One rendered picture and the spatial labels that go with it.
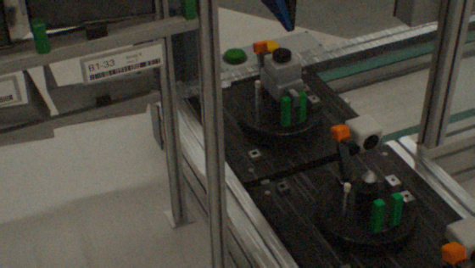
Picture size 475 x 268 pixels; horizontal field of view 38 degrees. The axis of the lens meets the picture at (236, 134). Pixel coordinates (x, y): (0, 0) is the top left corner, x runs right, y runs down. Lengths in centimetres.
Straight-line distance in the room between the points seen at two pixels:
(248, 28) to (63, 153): 56
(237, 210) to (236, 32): 69
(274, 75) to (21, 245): 47
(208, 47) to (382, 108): 59
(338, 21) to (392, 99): 217
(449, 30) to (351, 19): 248
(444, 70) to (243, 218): 36
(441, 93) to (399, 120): 20
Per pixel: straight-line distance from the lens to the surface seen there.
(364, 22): 346
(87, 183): 122
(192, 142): 112
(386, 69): 135
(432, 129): 111
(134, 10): 75
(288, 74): 107
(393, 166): 107
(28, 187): 125
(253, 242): 96
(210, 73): 76
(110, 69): 72
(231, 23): 165
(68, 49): 70
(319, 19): 347
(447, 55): 104
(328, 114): 116
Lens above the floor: 166
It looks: 38 degrees down
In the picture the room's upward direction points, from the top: 2 degrees counter-clockwise
